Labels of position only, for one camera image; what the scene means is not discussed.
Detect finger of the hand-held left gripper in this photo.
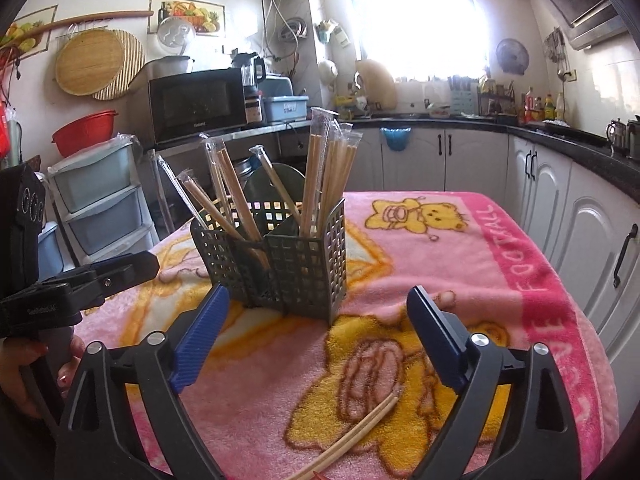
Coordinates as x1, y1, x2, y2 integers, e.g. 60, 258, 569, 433
62, 251, 161, 308

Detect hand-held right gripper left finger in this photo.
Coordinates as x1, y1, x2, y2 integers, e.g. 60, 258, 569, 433
54, 283, 232, 480

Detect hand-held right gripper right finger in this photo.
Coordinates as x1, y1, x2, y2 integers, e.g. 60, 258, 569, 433
406, 285, 583, 480

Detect chopstick pair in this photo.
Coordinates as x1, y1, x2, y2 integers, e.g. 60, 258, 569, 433
285, 392, 401, 480

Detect dark grey plastic utensil basket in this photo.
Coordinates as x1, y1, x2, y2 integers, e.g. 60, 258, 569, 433
190, 162, 348, 321

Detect bunch of chopsticks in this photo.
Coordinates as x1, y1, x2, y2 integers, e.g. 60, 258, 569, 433
155, 106, 363, 271

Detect hanging kitchen utensils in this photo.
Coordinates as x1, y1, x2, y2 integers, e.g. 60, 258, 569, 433
544, 26, 569, 78

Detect person's left hand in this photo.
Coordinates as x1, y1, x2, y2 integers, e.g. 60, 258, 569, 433
0, 335, 87, 417

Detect pink printed blanket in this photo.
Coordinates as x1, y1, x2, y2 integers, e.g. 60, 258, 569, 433
75, 190, 618, 480

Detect pastel plastic drawer unit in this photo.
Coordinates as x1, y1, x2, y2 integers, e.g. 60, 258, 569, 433
47, 132, 161, 267

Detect red plastic basin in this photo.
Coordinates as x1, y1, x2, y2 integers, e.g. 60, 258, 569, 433
51, 110, 120, 158

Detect black microwave oven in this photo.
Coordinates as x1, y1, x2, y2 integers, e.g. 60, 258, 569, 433
147, 67, 248, 146

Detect white kitchen cabinets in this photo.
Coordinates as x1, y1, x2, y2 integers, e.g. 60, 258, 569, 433
280, 125, 640, 311

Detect stainless steel shelf table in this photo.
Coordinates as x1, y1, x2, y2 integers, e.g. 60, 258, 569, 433
142, 117, 313, 231

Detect blue hanging bin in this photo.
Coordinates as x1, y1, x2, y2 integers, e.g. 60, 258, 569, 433
379, 126, 416, 153

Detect round bamboo tray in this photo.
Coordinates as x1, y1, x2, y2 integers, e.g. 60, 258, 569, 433
55, 29, 126, 96

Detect round slatted bamboo mat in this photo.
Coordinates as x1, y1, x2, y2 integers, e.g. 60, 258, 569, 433
92, 29, 147, 102

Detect grey pot with lid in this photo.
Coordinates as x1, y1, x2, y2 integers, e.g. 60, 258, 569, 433
145, 55, 196, 82

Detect black blender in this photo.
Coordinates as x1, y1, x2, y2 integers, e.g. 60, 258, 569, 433
230, 50, 267, 126

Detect grey-blue dish drainer box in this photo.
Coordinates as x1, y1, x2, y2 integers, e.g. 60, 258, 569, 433
260, 76, 309, 123

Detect black kitchen countertop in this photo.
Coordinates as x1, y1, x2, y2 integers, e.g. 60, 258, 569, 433
320, 110, 640, 181

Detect pale blue knife block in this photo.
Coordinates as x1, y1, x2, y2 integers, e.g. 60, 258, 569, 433
447, 76, 477, 115

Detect white round steamer plate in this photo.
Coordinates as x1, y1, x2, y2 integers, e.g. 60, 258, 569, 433
156, 15, 197, 57

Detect long wooden pole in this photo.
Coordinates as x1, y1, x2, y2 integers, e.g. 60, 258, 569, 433
0, 10, 154, 53

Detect gas hob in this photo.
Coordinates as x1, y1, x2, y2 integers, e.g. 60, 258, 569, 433
542, 120, 607, 143

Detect small yellow containers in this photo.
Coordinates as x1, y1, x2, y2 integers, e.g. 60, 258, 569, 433
335, 92, 371, 113

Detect pale cutting board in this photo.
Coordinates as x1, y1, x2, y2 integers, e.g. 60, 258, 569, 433
355, 59, 399, 109

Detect small steel teapot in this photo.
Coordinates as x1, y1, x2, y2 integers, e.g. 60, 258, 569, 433
606, 118, 629, 155

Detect steel kettle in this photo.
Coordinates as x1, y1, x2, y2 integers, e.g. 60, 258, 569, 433
626, 115, 640, 160

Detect white round hanging utensil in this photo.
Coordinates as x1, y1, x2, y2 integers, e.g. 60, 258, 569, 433
318, 59, 339, 93

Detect kitchen window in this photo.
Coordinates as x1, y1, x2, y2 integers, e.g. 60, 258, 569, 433
345, 0, 490, 82

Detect black range hood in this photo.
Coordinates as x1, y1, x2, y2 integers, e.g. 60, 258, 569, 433
509, 0, 632, 52

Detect fruit wall picture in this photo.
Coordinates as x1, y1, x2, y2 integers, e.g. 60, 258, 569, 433
0, 5, 59, 58
149, 0, 224, 38

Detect black wire spice rack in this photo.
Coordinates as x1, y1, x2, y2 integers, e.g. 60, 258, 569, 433
476, 77, 517, 115

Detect small wall fan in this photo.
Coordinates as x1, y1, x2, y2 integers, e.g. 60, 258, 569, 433
495, 38, 529, 75

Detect coiled grey hose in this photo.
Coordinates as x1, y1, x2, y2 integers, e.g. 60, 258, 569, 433
277, 16, 307, 43

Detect green wall-mounted holder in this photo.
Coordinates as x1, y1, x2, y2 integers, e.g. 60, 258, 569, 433
315, 19, 351, 50

